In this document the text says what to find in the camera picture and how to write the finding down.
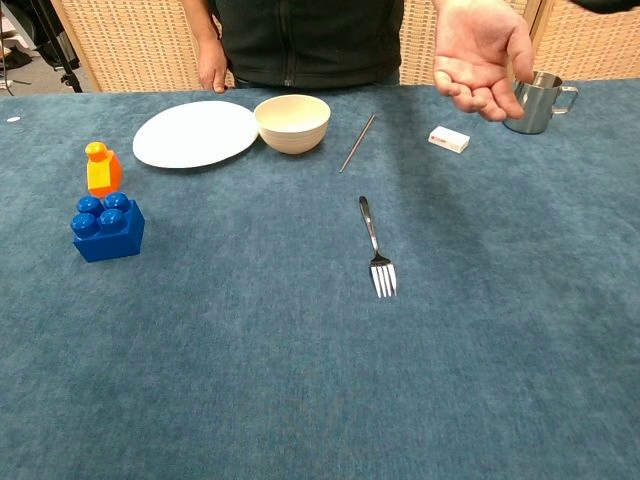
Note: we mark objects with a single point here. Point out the person's right hand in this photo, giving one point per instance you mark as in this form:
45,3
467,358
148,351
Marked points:
214,72

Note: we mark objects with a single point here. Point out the person's left hand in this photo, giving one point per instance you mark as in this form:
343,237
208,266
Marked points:
475,50

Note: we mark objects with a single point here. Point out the person's right bare forearm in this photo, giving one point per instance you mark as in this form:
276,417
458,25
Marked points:
207,45

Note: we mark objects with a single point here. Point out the person torso in black jacket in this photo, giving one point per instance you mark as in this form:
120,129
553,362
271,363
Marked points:
310,40

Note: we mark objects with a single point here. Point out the white round plate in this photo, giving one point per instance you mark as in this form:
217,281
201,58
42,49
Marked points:
192,135

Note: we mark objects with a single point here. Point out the stainless steel pitcher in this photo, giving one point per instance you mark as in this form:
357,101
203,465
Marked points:
540,107

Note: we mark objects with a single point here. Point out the white eraser box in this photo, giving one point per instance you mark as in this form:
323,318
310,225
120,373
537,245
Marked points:
449,139

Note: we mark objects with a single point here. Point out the cream ceramic bowl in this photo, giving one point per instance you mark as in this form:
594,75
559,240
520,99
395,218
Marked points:
292,127

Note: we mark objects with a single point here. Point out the orange toy bottle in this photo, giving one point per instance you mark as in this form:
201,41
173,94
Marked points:
102,172

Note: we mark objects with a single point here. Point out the thin metal straw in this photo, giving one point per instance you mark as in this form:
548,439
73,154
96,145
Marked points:
357,144

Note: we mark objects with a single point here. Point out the black tripod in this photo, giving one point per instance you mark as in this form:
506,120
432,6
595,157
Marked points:
60,45

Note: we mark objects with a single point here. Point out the blue toy building block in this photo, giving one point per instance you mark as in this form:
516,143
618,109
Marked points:
110,237

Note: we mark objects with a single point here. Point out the silver metal fork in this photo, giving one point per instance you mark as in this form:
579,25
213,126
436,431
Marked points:
372,235

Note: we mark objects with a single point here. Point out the blue table cloth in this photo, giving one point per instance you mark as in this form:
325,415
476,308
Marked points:
300,375

